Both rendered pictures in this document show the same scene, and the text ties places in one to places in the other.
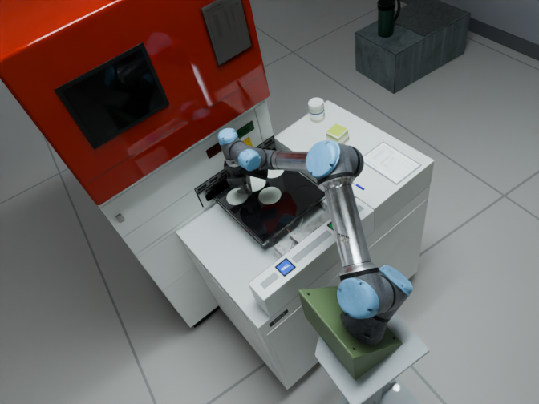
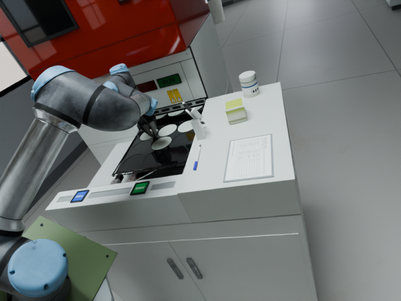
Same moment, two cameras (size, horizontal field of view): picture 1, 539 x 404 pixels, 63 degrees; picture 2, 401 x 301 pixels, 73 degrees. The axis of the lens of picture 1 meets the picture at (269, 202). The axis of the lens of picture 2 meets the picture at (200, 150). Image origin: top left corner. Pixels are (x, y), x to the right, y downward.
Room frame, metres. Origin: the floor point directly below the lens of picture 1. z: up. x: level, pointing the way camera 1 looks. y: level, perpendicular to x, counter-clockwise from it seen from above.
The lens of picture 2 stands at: (0.66, -0.95, 1.50)
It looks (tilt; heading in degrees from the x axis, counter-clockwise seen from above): 33 degrees down; 49
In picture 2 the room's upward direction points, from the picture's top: 23 degrees counter-clockwise
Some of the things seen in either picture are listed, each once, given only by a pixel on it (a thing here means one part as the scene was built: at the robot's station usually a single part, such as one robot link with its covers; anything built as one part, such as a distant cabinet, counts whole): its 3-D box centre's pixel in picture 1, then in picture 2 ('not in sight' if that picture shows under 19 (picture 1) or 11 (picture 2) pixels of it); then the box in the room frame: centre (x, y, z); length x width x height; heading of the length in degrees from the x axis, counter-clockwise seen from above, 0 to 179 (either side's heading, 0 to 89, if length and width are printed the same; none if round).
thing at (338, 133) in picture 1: (337, 135); (236, 111); (1.41, -0.37, 1.00); 0.07 x 0.07 x 0.07; 34
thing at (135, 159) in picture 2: (269, 195); (161, 143); (1.27, -0.01, 0.90); 0.34 x 0.34 x 0.01; 27
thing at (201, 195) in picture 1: (239, 174); (170, 120); (1.45, 0.10, 0.89); 0.44 x 0.02 x 0.10; 117
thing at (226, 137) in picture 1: (230, 143); (122, 78); (1.30, 0.09, 1.21); 0.09 x 0.08 x 0.11; 27
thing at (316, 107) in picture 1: (316, 110); (249, 84); (1.60, -0.33, 1.01); 0.07 x 0.07 x 0.10
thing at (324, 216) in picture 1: (314, 232); not in sight; (1.04, -0.14, 0.87); 0.36 x 0.08 x 0.03; 117
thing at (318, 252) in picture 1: (314, 256); (119, 206); (0.91, -0.11, 0.89); 0.55 x 0.09 x 0.14; 117
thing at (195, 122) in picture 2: not in sight; (196, 121); (1.28, -0.28, 1.03); 0.06 x 0.04 x 0.13; 27
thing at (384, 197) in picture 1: (349, 159); (242, 142); (1.35, -0.40, 0.89); 0.62 x 0.35 x 0.14; 27
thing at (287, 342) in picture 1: (310, 259); (206, 226); (1.21, -0.13, 0.41); 0.96 x 0.64 x 0.82; 117
